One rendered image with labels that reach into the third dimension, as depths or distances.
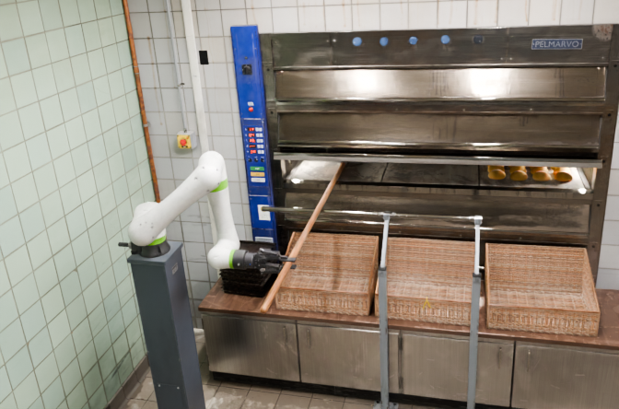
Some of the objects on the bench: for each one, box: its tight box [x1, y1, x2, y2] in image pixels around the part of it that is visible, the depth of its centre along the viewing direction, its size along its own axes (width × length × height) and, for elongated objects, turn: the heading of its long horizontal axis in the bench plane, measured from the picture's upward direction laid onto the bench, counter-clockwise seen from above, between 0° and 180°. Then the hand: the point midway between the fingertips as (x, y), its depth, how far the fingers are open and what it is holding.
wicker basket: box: [484, 243, 601, 337], centre depth 336 cm, size 49×56×28 cm
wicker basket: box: [275, 231, 379, 316], centre depth 366 cm, size 49×56×28 cm
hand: (288, 262), depth 281 cm, fingers closed on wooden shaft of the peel, 3 cm apart
